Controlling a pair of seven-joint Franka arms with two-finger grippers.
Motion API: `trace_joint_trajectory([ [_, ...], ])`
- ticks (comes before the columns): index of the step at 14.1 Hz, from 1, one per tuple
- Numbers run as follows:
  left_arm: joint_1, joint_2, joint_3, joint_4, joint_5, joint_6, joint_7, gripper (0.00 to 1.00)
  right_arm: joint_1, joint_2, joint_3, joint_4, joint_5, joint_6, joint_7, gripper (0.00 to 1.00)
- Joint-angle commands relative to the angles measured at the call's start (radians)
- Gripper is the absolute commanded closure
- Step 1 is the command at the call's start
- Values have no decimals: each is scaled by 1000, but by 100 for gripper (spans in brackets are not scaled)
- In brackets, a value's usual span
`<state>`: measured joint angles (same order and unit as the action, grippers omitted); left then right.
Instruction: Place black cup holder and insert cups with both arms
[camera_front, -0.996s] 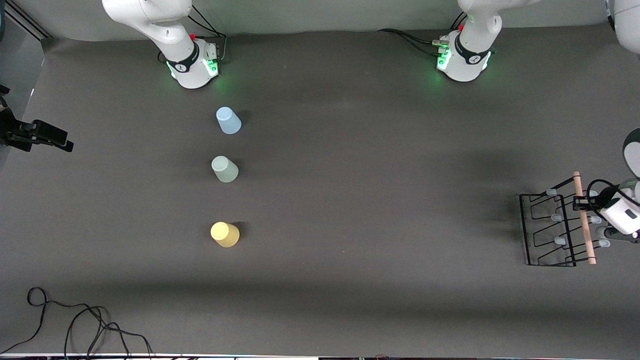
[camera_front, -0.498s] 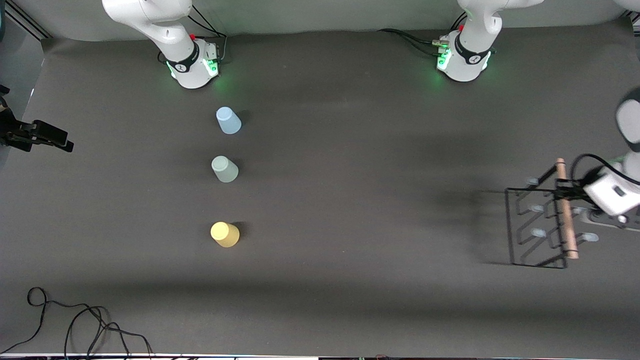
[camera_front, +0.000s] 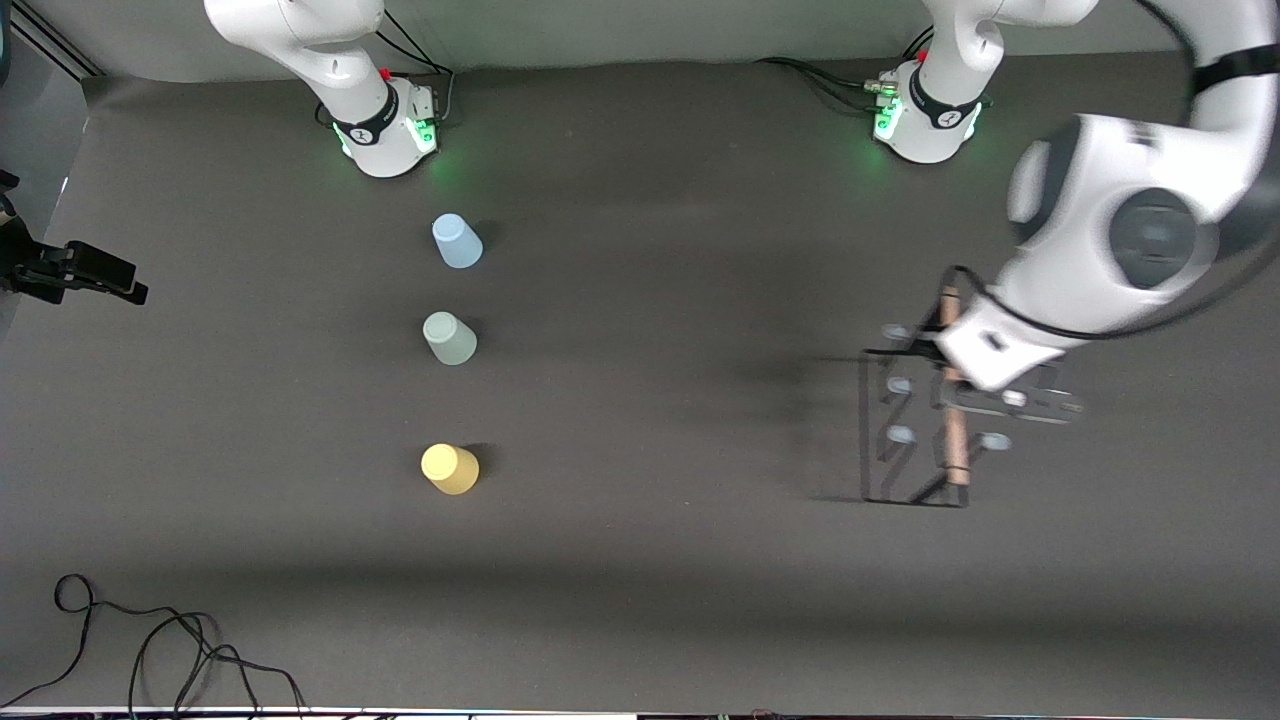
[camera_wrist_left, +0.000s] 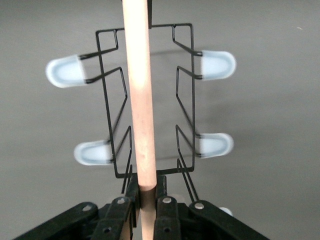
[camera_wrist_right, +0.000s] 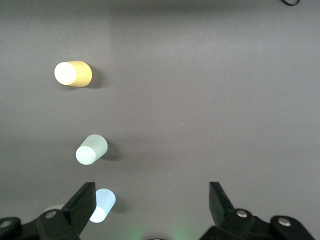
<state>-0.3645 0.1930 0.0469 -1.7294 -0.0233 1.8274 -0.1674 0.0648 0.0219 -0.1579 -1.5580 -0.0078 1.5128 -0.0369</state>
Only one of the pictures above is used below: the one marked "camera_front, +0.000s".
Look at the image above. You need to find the black wire cup holder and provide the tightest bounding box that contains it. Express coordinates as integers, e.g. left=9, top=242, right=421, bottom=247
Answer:
left=860, top=285, right=1013, bottom=509

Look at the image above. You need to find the pale green plastic cup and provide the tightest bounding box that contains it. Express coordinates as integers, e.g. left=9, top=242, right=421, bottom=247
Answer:
left=422, top=311, right=479, bottom=367

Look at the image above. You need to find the black arm base cable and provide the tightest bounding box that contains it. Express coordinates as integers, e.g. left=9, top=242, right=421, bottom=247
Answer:
left=800, top=68, right=881, bottom=113
left=315, top=10, right=456, bottom=126
left=755, top=57, right=886, bottom=93

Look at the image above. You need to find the pale blue plastic cup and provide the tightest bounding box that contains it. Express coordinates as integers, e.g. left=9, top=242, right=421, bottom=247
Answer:
left=431, top=213, right=484, bottom=270

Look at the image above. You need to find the black right arm base cable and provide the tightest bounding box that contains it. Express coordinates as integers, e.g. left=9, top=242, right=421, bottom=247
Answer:
left=315, top=10, right=456, bottom=126

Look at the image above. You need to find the yellow plastic cup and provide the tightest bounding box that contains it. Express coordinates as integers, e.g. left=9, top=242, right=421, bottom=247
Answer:
left=420, top=443, right=481, bottom=496

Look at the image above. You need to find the dark grey table cover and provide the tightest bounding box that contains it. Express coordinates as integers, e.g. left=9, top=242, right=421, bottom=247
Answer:
left=0, top=35, right=1280, bottom=713

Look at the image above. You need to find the thin black loose cable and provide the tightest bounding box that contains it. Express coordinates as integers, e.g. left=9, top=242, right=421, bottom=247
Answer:
left=0, top=573, right=216, bottom=711
left=128, top=612, right=309, bottom=720

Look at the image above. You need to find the black left arm base cable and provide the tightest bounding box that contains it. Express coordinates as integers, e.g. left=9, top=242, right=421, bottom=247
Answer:
left=800, top=68, right=881, bottom=113
left=755, top=57, right=886, bottom=93

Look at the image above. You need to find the aluminium frame rail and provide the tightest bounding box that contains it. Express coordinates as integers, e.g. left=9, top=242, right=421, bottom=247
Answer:
left=0, top=0, right=106, bottom=81

